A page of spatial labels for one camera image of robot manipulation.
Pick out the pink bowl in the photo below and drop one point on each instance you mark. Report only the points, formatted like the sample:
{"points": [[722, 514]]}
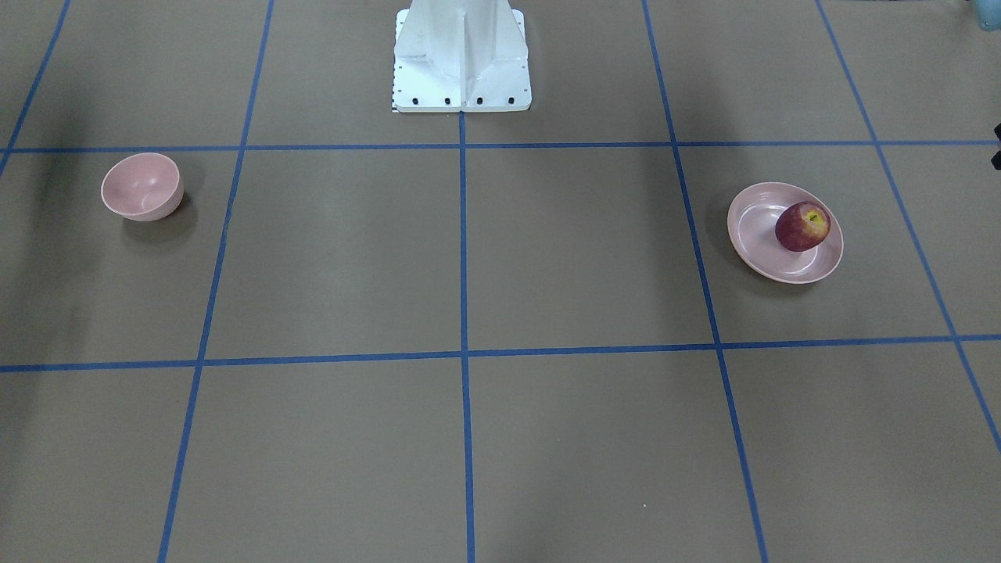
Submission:
{"points": [[144, 187]]}

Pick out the pink plate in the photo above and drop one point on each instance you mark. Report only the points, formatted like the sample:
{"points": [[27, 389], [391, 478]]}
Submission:
{"points": [[752, 219]]}

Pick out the brown paper table cover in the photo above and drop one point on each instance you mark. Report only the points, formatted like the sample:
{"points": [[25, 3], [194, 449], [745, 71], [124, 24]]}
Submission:
{"points": [[367, 336]]}

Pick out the red apple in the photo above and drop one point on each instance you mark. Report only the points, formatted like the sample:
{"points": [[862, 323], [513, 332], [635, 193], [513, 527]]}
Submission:
{"points": [[802, 226]]}

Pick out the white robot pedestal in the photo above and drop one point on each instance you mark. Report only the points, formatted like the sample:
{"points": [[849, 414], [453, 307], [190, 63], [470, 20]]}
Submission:
{"points": [[460, 56]]}

